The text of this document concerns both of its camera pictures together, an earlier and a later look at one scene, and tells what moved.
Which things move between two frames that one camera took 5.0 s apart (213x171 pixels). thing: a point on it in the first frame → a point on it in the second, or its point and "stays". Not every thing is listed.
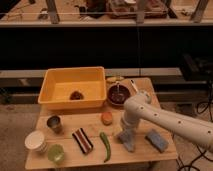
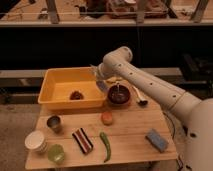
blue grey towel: (127, 137) → (102, 84)
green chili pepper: (103, 136) stays
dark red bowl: (117, 94) stays
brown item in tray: (76, 96) stays
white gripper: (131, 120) → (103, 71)
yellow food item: (113, 79) stays
